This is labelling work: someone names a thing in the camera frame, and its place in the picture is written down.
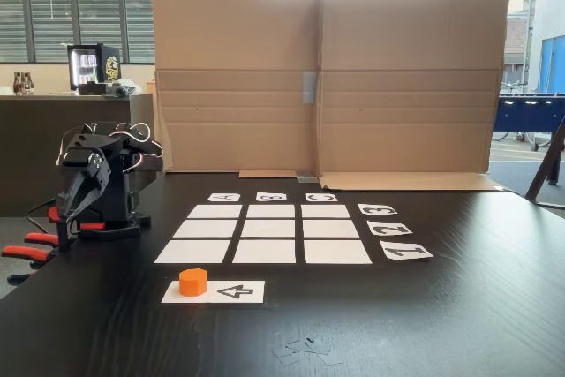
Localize round orange token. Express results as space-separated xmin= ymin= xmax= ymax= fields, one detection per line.
xmin=178 ymin=268 xmax=207 ymax=298

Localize red black bar clamp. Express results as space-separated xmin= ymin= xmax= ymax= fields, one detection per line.
xmin=46 ymin=205 xmax=108 ymax=254

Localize dark brown counter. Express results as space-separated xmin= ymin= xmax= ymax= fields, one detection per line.
xmin=0 ymin=93 xmax=165 ymax=218

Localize small black box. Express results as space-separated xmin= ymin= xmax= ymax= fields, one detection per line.
xmin=77 ymin=81 xmax=108 ymax=97

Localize black mini fridge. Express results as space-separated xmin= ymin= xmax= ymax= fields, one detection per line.
xmin=66 ymin=43 xmax=122 ymax=92

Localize grey window blinds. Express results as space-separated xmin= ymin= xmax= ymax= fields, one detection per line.
xmin=0 ymin=0 xmax=165 ymax=64

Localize brown cardboard panel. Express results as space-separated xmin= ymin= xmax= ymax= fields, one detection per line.
xmin=152 ymin=0 xmax=322 ymax=180
xmin=317 ymin=0 xmax=511 ymax=193

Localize white arrow paper sheet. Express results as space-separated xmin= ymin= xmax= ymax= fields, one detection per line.
xmin=161 ymin=280 xmax=266 ymax=305

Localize paper label number 3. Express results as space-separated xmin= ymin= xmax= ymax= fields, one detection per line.
xmin=357 ymin=203 xmax=398 ymax=218

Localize paper label number 2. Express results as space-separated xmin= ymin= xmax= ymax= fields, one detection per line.
xmin=366 ymin=219 xmax=415 ymax=238

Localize paper label number 1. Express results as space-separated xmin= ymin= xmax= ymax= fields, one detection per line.
xmin=379 ymin=243 xmax=435 ymax=262

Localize blue foosball table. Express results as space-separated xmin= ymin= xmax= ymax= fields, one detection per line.
xmin=493 ymin=92 xmax=565 ymax=152

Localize dark wooden stand leg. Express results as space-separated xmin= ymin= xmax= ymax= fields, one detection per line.
xmin=524 ymin=115 xmax=565 ymax=212

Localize black power cable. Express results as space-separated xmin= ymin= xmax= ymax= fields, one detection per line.
xmin=25 ymin=197 xmax=61 ymax=231

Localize white red servo cable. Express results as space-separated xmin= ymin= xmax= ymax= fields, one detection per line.
xmin=109 ymin=122 xmax=165 ymax=161

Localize red handled spring clamp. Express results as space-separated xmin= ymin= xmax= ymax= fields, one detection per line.
xmin=1 ymin=230 xmax=61 ymax=284

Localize black tape grid frame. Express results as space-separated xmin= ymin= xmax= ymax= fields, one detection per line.
xmin=152 ymin=202 xmax=374 ymax=267

